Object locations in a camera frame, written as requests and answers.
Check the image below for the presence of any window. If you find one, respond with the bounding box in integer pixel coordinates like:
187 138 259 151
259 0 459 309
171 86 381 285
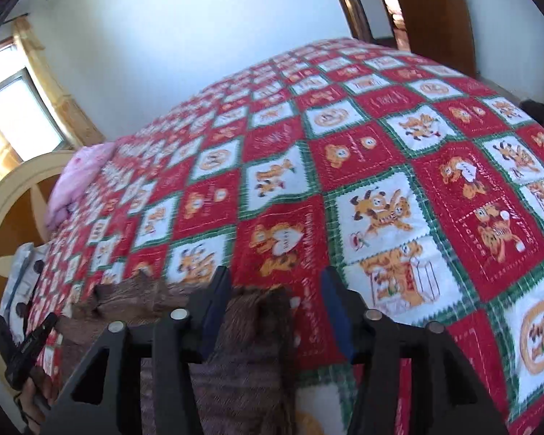
0 41 66 164

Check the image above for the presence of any brown door frame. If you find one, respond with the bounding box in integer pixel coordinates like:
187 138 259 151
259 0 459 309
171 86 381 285
322 0 400 50

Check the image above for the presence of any pink pillow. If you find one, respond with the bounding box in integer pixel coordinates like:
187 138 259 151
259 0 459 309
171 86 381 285
44 142 116 232

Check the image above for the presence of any grey-blue pillow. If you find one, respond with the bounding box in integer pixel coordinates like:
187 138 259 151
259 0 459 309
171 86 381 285
2 242 44 282

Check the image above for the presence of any red checked printed bedspread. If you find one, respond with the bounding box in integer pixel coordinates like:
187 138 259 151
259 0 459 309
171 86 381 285
25 36 544 435

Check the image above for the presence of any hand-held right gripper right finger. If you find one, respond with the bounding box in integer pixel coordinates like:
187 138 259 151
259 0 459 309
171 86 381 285
321 266 511 435

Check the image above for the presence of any person's left hand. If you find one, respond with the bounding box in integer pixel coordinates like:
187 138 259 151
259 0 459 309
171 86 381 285
16 365 61 429

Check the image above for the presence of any brown knitted sweater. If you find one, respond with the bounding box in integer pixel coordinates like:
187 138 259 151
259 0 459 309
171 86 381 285
57 274 302 435

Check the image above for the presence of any brown wooden door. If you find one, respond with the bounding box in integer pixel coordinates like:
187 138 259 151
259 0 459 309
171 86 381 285
381 0 477 78

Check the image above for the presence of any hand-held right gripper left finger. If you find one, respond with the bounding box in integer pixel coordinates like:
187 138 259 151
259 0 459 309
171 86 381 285
50 265 233 435

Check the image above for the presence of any narrow yellow curtain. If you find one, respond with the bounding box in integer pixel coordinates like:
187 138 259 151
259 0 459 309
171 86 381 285
11 16 105 150

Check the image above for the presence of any grey spotted pillow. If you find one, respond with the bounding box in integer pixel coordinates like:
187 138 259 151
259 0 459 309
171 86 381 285
7 258 50 340

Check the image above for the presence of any cream and brown headboard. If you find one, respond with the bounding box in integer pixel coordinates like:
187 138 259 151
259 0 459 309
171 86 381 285
0 150 80 322

